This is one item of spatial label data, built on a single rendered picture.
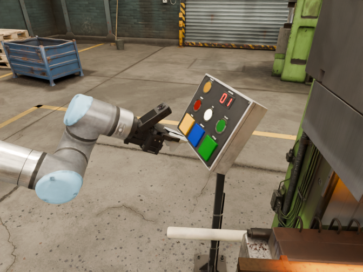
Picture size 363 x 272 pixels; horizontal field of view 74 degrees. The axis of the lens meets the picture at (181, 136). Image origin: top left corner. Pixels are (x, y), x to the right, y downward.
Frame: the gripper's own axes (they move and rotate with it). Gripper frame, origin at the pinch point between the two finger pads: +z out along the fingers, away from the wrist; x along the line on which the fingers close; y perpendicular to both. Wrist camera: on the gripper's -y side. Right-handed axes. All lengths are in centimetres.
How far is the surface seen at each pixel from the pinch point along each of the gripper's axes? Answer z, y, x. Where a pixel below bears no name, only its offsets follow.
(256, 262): 1.9, 5.6, 43.0
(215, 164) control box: 11.9, 3.4, 6.8
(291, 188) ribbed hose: 32.8, -2.9, 21.6
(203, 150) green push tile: 10.3, 2.4, -0.7
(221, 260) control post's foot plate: 79, 76, -13
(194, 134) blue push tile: 10.3, 1.1, -11.1
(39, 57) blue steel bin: -63, 101, -446
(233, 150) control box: 15.5, -3.6, 6.7
